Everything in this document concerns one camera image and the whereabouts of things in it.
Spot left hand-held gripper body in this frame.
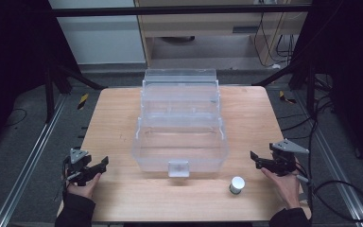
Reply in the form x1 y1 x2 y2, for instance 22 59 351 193
63 147 93 187

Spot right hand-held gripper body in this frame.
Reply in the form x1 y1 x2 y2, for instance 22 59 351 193
268 139 310 177

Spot small white cylinder cap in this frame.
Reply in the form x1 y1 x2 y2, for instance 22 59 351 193
229 176 246 196

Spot clear plastic storage box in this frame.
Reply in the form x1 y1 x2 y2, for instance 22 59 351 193
131 68 230 178

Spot person's left hand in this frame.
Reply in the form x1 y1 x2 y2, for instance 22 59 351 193
65 172 103 200

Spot person's right hand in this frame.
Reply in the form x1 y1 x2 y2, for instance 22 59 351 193
260 166 304 211

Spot yellow black tape marker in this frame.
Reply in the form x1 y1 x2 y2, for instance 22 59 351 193
278 90 298 105
77 92 90 111

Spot black metal stand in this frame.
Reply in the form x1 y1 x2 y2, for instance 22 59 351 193
43 55 109 125
251 60 317 118

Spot black curtain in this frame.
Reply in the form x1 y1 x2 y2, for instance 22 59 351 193
0 0 80 155
291 0 363 176

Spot white cabinet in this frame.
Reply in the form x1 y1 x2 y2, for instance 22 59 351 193
47 0 147 66

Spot light wooden desk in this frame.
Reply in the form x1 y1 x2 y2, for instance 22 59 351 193
133 0 314 69

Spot thin left gripper cable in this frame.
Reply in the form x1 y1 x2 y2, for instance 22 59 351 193
54 156 72 202

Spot black floor cables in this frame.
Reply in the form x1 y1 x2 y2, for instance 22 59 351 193
276 75 337 141

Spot metal floor rail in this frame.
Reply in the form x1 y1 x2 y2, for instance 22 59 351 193
0 94 68 227
296 91 363 227

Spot black floor cable loop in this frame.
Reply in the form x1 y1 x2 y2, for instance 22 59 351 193
3 107 28 128

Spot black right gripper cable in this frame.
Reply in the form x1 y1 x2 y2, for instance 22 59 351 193
295 162 363 223

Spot hanging black desk cables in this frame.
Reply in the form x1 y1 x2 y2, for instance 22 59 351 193
252 11 298 69

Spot black horizontal frame bar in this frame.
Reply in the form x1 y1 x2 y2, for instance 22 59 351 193
47 4 314 18

